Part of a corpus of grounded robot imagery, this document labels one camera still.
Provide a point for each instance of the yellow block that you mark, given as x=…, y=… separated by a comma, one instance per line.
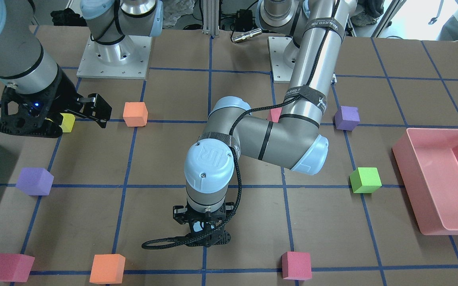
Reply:
x=68, y=121

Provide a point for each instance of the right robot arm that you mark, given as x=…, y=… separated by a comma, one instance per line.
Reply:
x=28, y=68

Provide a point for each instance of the pink block front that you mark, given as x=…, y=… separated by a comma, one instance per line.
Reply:
x=296, y=266
x=15, y=267

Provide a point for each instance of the green block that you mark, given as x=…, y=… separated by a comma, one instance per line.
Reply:
x=365, y=180

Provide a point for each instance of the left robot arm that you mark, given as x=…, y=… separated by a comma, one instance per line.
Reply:
x=286, y=134

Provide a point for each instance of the orange block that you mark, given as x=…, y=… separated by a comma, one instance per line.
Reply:
x=135, y=114
x=107, y=269

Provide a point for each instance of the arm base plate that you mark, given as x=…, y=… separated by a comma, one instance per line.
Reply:
x=281, y=58
x=127, y=59

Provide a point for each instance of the pink block rear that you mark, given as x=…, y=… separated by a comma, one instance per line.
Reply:
x=274, y=115

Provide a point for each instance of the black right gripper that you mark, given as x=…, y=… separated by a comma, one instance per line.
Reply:
x=63, y=94

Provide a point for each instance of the pink tray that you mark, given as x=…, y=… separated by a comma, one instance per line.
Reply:
x=427, y=159

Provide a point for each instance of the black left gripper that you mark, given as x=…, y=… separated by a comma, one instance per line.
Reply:
x=179, y=215

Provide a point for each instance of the pink block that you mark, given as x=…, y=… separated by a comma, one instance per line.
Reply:
x=15, y=267
x=274, y=115
x=296, y=266

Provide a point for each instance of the orange block front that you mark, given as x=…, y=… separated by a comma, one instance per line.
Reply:
x=107, y=269

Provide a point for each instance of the aluminium frame post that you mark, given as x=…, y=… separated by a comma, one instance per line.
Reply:
x=210, y=17

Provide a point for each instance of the orange block rear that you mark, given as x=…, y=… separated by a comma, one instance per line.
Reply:
x=135, y=114

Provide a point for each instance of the purple block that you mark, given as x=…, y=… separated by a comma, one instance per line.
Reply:
x=347, y=118
x=35, y=181

